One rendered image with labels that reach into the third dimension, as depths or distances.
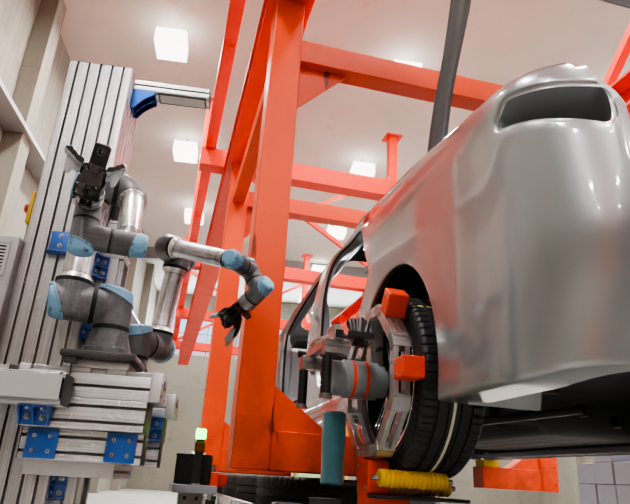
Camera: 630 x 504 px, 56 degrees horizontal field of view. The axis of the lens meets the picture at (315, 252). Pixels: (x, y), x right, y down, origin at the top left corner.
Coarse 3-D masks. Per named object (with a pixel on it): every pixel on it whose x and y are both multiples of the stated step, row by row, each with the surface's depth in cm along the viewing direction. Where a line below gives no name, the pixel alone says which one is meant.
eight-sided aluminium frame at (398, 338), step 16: (384, 320) 213; (400, 320) 213; (400, 336) 203; (352, 352) 244; (400, 400) 195; (352, 416) 238; (384, 416) 200; (400, 416) 197; (352, 432) 230; (384, 432) 198; (400, 432) 199; (368, 448) 210; (384, 448) 202
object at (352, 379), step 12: (336, 360) 219; (348, 360) 220; (336, 372) 214; (348, 372) 214; (360, 372) 215; (372, 372) 217; (384, 372) 219; (336, 384) 213; (348, 384) 213; (360, 384) 214; (372, 384) 215; (384, 384) 217; (348, 396) 216; (360, 396) 217; (372, 396) 217; (384, 396) 219
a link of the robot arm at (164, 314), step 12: (168, 264) 260; (180, 264) 260; (192, 264) 268; (168, 276) 259; (180, 276) 261; (168, 288) 257; (180, 288) 262; (168, 300) 256; (156, 312) 255; (168, 312) 255; (156, 324) 252; (168, 324) 254; (168, 336) 252; (168, 348) 252; (156, 360) 250
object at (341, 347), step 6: (324, 342) 204; (330, 342) 203; (336, 342) 204; (342, 342) 204; (348, 342) 205; (324, 348) 203; (330, 348) 202; (336, 348) 203; (342, 348) 203; (348, 348) 204; (336, 354) 205; (342, 354) 204; (348, 354) 204
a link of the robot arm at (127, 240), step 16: (128, 176) 208; (128, 192) 201; (144, 192) 205; (128, 208) 190; (144, 208) 206; (128, 224) 180; (112, 240) 172; (128, 240) 174; (144, 240) 176; (128, 256) 176; (144, 256) 178
